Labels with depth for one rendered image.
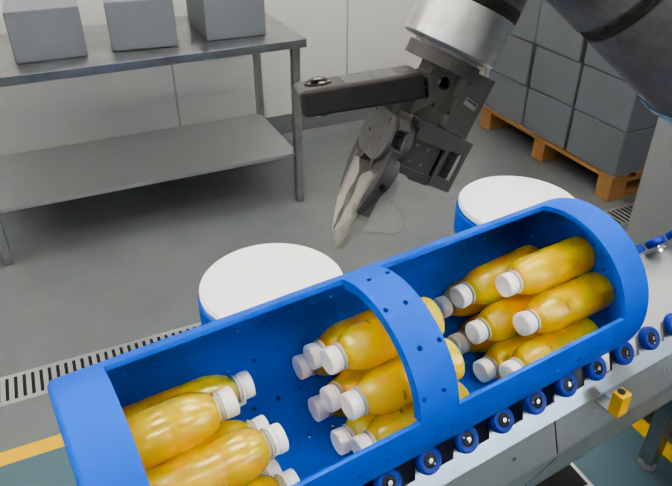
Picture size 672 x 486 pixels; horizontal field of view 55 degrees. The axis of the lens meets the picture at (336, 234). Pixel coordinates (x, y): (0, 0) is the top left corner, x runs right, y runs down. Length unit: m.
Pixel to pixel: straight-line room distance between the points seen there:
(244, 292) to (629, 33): 0.88
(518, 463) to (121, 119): 3.36
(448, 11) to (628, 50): 0.15
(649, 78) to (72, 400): 0.65
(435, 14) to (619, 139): 3.23
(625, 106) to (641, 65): 3.20
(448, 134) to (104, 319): 2.45
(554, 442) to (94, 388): 0.79
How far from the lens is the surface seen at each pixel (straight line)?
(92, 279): 3.19
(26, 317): 3.07
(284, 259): 1.30
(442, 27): 0.58
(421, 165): 0.62
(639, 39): 0.52
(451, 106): 0.63
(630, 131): 3.78
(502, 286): 1.08
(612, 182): 3.86
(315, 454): 1.05
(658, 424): 2.30
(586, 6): 0.51
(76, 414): 0.78
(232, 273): 1.27
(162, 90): 4.09
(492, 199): 1.55
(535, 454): 1.21
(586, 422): 1.29
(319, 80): 0.59
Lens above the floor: 1.77
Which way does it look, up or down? 32 degrees down
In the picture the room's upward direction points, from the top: straight up
